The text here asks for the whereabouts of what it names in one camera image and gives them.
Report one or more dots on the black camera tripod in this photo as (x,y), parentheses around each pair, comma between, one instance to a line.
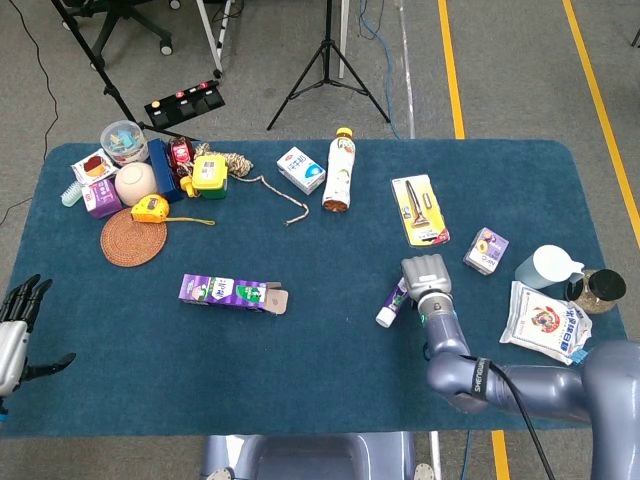
(327,50)

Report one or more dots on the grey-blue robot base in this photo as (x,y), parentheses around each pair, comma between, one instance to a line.
(310,457)

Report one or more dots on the white blue milk carton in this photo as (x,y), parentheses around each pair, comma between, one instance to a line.
(300,170)

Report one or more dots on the beige round bowl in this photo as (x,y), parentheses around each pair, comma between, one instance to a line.
(135,184)

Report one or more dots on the glass jar black lid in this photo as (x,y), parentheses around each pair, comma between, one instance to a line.
(600,290)

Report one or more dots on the purple fruit print box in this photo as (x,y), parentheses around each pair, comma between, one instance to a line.
(485,250)

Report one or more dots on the white red pudding pack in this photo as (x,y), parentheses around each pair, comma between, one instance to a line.
(92,167)

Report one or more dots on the white lidded cup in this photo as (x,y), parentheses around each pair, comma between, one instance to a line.
(545,267)

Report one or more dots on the yellow green lidded container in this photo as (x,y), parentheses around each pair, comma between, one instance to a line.
(210,175)

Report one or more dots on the purple green toothpaste box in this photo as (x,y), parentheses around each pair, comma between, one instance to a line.
(220,291)

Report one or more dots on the dark blue rectangular box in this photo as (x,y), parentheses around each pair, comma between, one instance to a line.
(162,170)

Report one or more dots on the blue binder clip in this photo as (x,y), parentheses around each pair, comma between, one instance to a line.
(579,357)

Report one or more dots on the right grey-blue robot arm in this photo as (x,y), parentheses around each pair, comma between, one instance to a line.
(450,345)

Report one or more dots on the yellow tape measure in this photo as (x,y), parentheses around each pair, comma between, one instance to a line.
(150,209)

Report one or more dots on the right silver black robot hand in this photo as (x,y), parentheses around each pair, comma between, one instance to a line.
(425,275)

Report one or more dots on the yellow razor blister pack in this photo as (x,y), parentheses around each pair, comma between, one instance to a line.
(420,210)

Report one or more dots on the small yellow plastic toy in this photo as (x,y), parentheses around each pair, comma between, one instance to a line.
(187,186)

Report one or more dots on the dark blue carpet mat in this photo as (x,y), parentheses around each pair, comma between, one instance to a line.
(320,370)

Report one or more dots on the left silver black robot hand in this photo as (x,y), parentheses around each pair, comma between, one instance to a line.
(11,350)

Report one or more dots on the white rice bag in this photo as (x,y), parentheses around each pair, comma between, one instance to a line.
(540,315)

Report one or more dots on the purple white drink carton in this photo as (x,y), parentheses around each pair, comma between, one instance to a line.
(102,199)

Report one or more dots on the round woven brown coaster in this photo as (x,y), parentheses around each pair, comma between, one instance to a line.
(130,245)

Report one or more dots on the black slanted light stand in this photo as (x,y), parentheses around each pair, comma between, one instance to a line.
(107,91)

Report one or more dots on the clear tub with clips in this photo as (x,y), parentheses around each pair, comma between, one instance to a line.
(122,145)

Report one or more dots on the white metal frame leg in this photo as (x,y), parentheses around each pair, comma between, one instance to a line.
(212,40)

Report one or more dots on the yellow capped drink bottle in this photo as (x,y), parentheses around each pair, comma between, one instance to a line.
(340,170)

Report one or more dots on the black foot pedal board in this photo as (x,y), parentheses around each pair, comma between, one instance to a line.
(185,102)

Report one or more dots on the black office chair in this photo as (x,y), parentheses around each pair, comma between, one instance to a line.
(125,20)

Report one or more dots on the purple white toothpaste tube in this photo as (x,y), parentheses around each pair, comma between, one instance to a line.
(387,314)

